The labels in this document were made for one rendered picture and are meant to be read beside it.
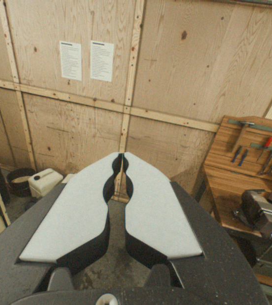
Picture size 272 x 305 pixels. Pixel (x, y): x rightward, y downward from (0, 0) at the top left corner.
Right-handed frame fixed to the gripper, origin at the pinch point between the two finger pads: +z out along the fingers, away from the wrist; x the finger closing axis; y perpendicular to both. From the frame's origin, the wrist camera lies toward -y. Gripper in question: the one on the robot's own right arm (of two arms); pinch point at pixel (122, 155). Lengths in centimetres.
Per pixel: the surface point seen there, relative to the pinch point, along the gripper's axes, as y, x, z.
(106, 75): 3, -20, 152
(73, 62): -7, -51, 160
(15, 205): 141, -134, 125
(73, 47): -18, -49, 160
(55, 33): -28, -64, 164
